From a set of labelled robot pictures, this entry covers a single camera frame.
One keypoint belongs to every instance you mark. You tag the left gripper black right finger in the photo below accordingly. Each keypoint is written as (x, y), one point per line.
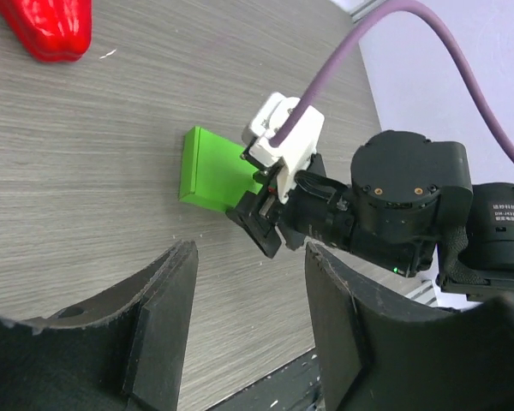
(379, 350)

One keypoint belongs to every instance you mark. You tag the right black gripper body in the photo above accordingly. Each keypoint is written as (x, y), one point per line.
(404, 209)

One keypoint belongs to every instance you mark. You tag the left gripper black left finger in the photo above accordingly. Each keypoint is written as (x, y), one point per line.
(122, 349)

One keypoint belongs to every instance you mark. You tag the green paper box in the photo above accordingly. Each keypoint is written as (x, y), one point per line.
(213, 175)

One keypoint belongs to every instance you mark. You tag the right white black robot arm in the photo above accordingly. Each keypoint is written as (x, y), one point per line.
(489, 255)

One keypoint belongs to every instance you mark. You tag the red bell pepper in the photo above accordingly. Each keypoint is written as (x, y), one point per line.
(51, 31)

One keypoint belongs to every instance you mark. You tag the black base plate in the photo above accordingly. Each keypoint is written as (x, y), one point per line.
(293, 386)

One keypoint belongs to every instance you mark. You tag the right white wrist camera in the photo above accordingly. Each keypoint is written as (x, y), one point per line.
(294, 152)

